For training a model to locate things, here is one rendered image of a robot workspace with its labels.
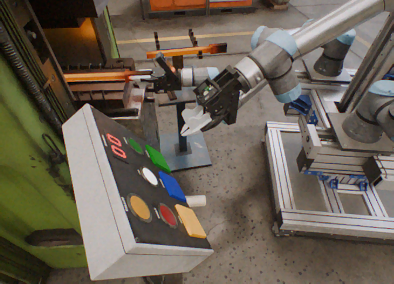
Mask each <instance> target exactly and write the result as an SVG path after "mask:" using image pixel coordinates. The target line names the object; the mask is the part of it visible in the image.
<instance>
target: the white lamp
mask: <svg viewBox="0 0 394 284"><path fill-rule="evenodd" d="M143 172H144V175H145V176H146V178H147V179H148V180H150V181H151V182H152V184H154V185H156V184H157V181H156V178H155V177H154V175H153V174H152V172H151V171H150V170H148V169H146V168H144V169H143Z"/></svg>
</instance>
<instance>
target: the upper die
mask: <svg viewBox="0 0 394 284"><path fill-rule="evenodd" d="M29 2H30V5H31V7H32V9H33V11H34V13H35V15H36V18H37V19H78V18H98V17H99V16H100V14H101V13H102V11H103V10H104V8H105V7H106V5H107V4H108V2H109V0H29Z"/></svg>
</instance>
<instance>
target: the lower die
mask: <svg viewBox="0 0 394 284"><path fill-rule="evenodd" d="M125 70H127V69H122V70H121V69H112V70H111V69H101V70H100V69H91V70H69V71H67V70H62V72H63V74H64V75H76V74H81V73H110V72H125ZM128 70H130V69H128ZM67 82H68V85H69V87H70V89H71V91H72V93H73V96H74V98H75V101H74V103H75V105H76V107H77V108H78V110H80V109H81V108H82V106H81V103H80V101H79V99H78V97H77V92H78V91H79V90H81V91H82V93H83V96H82V95H81V93H79V96H80V99H81V101H82V103H83V106H84V105H85V104H86V103H88V104H90V105H91V106H93V102H92V100H91V98H90V91H91V90H94V92H95V94H93V92H92V93H91V95H92V98H93V100H94V103H95V106H96V107H97V108H98V109H106V104H105V102H104V99H103V95H102V91H103V89H105V90H106V92H107V94H105V92H104V97H105V100H106V103H107V106H108V107H109V109H121V108H127V104H128V99H129V96H130V93H131V88H132V85H133V82H132V81H130V82H129V83H126V82H125V79H99V80H67ZM93 107H94V106H93Z"/></svg>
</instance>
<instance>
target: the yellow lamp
mask: <svg viewBox="0 0 394 284"><path fill-rule="evenodd" d="M131 205H132V207H133V209H134V211H135V212H136V213H137V215H139V216H140V217H142V218H144V219H148V218H149V217H150V211H149V210H148V208H147V206H146V205H145V202H144V201H143V200H142V199H141V198H138V197H136V196H132V197H131Z"/></svg>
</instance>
